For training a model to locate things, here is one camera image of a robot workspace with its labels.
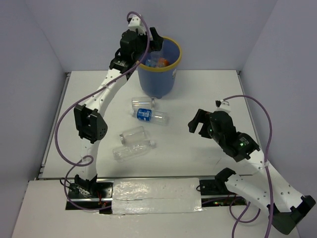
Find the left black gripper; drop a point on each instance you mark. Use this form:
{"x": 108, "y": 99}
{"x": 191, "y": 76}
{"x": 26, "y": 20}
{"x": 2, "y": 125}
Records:
{"x": 156, "y": 44}

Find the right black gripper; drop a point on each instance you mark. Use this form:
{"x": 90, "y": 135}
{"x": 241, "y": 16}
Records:
{"x": 201, "y": 116}

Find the orange label long bottle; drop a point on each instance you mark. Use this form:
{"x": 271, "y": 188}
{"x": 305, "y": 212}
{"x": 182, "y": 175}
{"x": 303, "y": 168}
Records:
{"x": 162, "y": 62}

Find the colourful label bottle blue cap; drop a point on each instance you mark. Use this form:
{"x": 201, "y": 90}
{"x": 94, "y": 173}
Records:
{"x": 150, "y": 63}

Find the short clear wide bottle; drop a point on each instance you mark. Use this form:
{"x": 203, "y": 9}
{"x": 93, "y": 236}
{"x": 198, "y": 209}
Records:
{"x": 133, "y": 135}

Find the clear crushed bottle white cap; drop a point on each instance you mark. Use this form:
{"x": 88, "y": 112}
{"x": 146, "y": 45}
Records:
{"x": 133, "y": 150}

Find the clear ribbed bottle blue cap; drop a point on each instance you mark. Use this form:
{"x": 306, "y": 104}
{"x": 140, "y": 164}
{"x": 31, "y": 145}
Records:
{"x": 155, "y": 55}

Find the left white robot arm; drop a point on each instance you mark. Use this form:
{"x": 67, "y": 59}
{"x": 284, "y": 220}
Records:
{"x": 89, "y": 115}

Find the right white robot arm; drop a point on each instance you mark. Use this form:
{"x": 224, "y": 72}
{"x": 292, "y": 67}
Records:
{"x": 271, "y": 193}

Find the blue bin with yellow rim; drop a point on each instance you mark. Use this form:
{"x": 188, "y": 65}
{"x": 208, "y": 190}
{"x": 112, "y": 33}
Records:
{"x": 158, "y": 82}

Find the clear bottle near bin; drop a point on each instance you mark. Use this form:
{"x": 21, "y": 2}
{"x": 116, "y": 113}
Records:
{"x": 143, "y": 102}

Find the blue label clear bottle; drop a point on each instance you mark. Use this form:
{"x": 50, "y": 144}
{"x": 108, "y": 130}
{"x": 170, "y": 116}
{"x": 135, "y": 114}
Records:
{"x": 150, "y": 116}

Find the silver foil sheet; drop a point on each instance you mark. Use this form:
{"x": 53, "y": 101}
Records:
{"x": 156, "y": 196}

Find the black metal base rail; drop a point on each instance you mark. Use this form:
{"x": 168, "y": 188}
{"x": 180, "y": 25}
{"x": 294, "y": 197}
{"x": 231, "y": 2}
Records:
{"x": 211, "y": 196}

